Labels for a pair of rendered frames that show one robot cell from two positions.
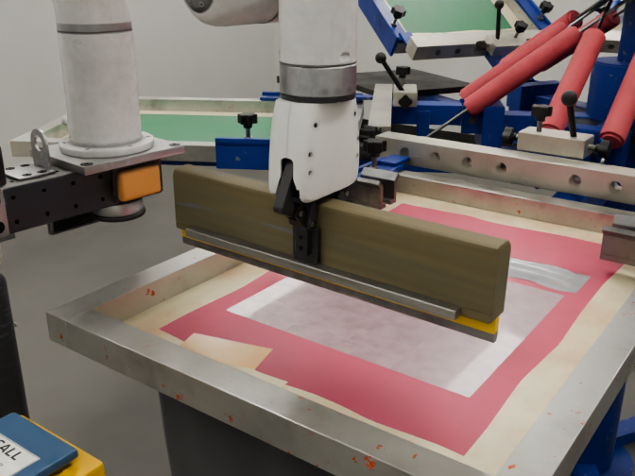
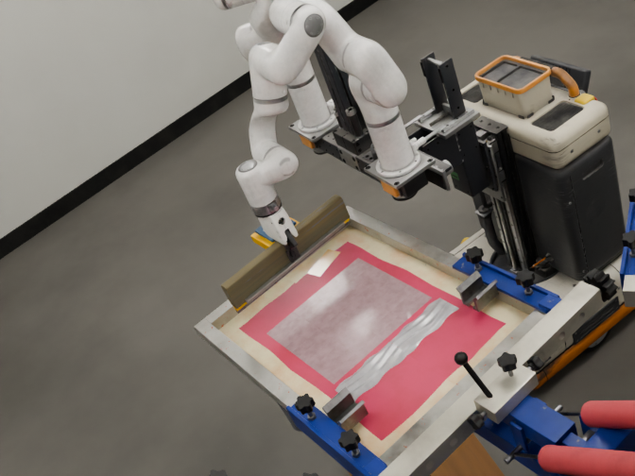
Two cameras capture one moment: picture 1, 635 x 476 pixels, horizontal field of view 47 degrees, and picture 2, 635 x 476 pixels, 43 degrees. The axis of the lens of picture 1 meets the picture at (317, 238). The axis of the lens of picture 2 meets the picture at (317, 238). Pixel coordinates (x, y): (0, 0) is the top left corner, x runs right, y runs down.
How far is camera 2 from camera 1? 2.43 m
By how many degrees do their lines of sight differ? 100
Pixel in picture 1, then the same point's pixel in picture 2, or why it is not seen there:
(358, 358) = (303, 302)
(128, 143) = (385, 169)
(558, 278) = (350, 384)
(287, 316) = (345, 278)
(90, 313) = not seen: hidden behind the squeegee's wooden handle
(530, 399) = (258, 350)
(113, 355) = not seen: hidden behind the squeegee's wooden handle
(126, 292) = (357, 221)
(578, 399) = (231, 350)
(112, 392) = not seen: outside the picture
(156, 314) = (361, 237)
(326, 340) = (320, 292)
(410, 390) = (277, 316)
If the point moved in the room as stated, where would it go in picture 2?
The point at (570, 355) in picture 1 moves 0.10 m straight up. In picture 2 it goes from (281, 371) to (266, 345)
